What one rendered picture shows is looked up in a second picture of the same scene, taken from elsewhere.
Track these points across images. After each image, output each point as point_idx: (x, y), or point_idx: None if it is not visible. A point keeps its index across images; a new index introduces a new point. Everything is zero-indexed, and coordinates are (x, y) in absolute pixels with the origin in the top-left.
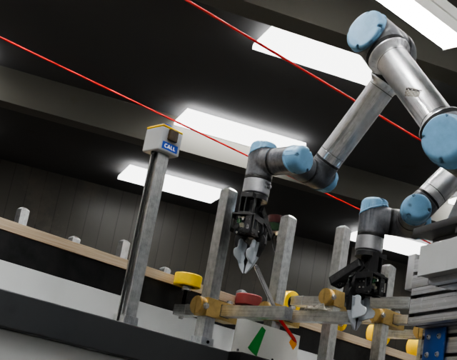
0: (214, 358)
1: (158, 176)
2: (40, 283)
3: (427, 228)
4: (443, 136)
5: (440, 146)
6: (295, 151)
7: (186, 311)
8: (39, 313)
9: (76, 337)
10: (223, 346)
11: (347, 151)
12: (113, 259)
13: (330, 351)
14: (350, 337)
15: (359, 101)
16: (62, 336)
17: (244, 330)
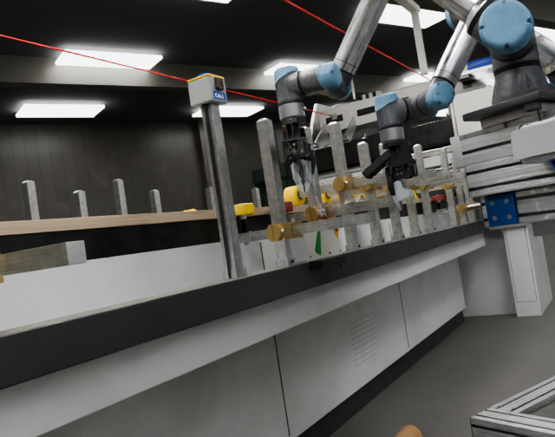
0: (302, 273)
1: (217, 127)
2: (135, 265)
3: (483, 112)
4: (504, 22)
5: (503, 34)
6: (329, 68)
7: (252, 238)
8: (180, 307)
9: (214, 312)
10: (272, 251)
11: (361, 58)
12: (181, 216)
13: (354, 226)
14: (336, 205)
15: (364, 8)
16: (204, 317)
17: (309, 238)
